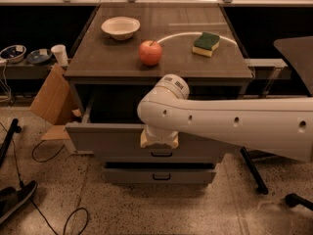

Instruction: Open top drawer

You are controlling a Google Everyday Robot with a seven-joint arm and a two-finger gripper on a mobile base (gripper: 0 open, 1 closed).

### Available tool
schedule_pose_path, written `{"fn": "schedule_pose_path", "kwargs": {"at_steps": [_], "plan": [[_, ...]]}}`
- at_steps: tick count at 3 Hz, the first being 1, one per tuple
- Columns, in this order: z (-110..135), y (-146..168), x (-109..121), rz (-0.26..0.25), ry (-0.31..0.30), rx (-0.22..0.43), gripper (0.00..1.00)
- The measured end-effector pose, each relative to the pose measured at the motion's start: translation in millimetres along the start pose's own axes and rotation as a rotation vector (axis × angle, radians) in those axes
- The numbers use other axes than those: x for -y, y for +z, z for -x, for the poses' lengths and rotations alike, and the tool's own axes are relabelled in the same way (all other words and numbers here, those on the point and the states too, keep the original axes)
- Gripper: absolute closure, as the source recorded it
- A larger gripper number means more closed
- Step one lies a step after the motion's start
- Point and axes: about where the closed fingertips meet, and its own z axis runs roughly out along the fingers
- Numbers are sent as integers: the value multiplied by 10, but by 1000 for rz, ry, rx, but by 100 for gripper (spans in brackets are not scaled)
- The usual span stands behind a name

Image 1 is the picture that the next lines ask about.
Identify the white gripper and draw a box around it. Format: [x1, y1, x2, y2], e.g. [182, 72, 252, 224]
[140, 125, 179, 149]

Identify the grey top drawer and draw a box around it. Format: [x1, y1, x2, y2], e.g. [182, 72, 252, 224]
[67, 92, 237, 154]

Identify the grey drawer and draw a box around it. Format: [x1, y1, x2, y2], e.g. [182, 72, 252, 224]
[95, 149, 224, 164]
[103, 168, 216, 185]
[67, 92, 237, 154]

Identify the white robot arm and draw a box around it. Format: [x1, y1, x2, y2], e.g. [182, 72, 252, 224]
[137, 74, 313, 163]

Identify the grey middle drawer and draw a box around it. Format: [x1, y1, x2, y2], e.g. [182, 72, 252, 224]
[95, 149, 224, 164]

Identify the grey bottom drawer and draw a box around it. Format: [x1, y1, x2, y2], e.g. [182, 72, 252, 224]
[103, 168, 216, 185]

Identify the grey drawer cabinet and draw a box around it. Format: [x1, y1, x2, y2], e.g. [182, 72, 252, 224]
[66, 2, 252, 172]

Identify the red apple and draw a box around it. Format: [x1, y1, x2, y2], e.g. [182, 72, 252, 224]
[139, 40, 162, 66]

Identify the black metal stand right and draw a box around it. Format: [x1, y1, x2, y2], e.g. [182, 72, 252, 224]
[241, 147, 269, 195]

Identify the green yellow sponge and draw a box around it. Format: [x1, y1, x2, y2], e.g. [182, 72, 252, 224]
[192, 32, 220, 57]

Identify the brown cardboard box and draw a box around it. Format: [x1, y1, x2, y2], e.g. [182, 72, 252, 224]
[30, 64, 81, 140]

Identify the white paper bowl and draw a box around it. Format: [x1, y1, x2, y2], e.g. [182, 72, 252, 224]
[101, 17, 140, 40]

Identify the grey side shelf right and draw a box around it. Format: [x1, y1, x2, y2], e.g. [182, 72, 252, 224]
[246, 59, 288, 80]

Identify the grey side shelf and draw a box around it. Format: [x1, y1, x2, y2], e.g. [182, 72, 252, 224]
[0, 59, 56, 79]
[246, 59, 288, 80]

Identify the white paper cup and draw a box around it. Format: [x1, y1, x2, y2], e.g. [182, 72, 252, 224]
[51, 44, 68, 67]

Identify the black caster foot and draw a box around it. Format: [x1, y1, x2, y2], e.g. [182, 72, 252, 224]
[285, 193, 313, 211]

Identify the black stand leg left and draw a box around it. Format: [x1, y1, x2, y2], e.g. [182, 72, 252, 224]
[0, 118, 22, 166]

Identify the dark blue bowl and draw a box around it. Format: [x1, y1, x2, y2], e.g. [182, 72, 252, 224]
[26, 49, 52, 66]

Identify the black shoe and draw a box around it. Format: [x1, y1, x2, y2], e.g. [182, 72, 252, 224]
[0, 180, 37, 224]

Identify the grey side shelf left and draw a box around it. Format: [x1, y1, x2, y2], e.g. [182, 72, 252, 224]
[0, 59, 56, 79]

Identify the blue white bowl left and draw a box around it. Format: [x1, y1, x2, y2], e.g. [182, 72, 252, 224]
[0, 45, 26, 64]

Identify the black floor cable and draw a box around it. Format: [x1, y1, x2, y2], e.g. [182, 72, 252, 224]
[0, 120, 90, 235]

